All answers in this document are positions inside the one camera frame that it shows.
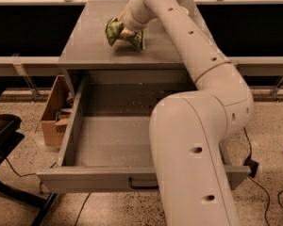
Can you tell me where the brown cardboard box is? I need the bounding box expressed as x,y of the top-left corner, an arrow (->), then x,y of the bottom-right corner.
41,75 -> 74,146

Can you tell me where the grey open drawer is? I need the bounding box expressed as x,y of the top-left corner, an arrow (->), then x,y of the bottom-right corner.
36,70 -> 252,195

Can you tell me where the grey wall rail left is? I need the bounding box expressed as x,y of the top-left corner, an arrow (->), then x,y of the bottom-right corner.
0,56 -> 61,76

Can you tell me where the black power adapter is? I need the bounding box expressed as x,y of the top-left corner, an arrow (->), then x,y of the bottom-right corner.
244,157 -> 258,178

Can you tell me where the black drawer handle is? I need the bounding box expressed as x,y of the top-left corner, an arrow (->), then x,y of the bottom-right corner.
128,178 -> 158,190

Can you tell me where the grey cabinet counter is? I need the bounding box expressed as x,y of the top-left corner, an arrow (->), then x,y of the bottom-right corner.
57,0 -> 225,97

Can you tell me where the grey wall rail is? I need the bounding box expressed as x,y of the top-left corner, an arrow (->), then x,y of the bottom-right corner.
230,56 -> 283,76
0,56 -> 61,76

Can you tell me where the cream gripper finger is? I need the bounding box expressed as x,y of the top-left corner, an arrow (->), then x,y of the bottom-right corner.
118,27 -> 135,40

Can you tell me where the black floor cable left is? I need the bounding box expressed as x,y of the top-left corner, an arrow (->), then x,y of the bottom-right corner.
5,157 -> 57,178

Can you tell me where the green jalapeno chip bag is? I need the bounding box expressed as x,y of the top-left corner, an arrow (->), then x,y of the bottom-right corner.
105,16 -> 144,51

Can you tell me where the grey wall rail right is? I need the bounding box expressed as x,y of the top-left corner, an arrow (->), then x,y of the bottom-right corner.
230,56 -> 283,76

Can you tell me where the black floor cable centre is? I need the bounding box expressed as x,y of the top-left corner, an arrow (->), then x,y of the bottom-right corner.
74,192 -> 92,226

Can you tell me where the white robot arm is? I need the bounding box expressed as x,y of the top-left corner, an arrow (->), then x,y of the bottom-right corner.
123,0 -> 253,226

